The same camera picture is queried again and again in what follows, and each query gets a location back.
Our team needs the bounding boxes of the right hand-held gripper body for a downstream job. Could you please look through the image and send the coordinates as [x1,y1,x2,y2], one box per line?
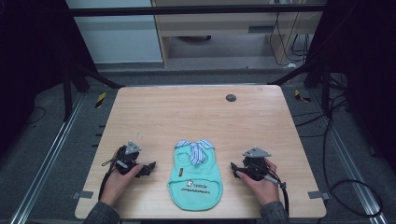
[239,146,272,182]

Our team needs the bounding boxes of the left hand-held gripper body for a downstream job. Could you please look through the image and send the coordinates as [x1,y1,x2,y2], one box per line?
[114,140,148,175]

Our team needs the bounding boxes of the mint green pet shirt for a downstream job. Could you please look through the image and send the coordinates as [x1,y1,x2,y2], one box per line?
[166,138,224,212]

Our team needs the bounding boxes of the person's right hand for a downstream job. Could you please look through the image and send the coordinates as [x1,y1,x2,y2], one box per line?
[237,158,281,207]

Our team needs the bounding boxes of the person's left hand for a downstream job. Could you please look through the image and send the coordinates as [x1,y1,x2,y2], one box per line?
[99,163,145,207]

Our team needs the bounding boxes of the yellow black hazard tape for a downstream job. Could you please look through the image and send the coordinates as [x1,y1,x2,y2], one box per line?
[94,91,107,109]
[293,89,313,104]

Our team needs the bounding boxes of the black metal stand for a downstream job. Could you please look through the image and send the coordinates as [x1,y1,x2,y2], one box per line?
[61,60,126,123]
[268,59,332,114]

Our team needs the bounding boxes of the white cabinet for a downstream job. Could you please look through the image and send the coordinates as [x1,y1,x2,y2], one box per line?
[65,0,164,65]

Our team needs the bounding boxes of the dark curtain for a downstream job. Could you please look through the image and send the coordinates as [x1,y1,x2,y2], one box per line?
[303,0,396,175]
[0,0,97,157]

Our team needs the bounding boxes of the light wooden desk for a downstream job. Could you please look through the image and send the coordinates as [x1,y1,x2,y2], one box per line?
[151,0,325,68]

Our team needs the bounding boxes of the left hand-held gripper black cable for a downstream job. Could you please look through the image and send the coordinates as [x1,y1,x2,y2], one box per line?
[97,148,126,201]

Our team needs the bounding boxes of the hand-held gripper black cable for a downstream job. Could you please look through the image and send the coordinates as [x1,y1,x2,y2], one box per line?
[97,148,126,201]
[262,174,290,217]

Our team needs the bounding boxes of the right hand-held gripper black cable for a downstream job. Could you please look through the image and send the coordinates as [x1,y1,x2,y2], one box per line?
[262,174,290,217]

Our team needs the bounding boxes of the grey metal table bracket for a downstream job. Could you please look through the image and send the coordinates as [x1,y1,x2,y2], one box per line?
[71,189,94,201]
[307,190,332,201]

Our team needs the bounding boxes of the aluminium floor rail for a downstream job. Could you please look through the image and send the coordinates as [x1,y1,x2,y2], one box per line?
[9,92,86,224]
[307,88,389,224]

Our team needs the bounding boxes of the thin black floor cable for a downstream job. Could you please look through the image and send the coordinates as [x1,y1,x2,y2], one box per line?
[27,105,48,126]

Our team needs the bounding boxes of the black cables under desk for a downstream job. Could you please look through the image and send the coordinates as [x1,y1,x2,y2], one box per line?
[268,11,313,67]

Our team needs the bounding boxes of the black looped floor cable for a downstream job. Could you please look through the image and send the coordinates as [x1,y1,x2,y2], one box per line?
[321,92,385,218]

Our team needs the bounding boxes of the black horizontal frame bar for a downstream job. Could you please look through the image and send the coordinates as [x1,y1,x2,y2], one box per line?
[68,3,327,18]

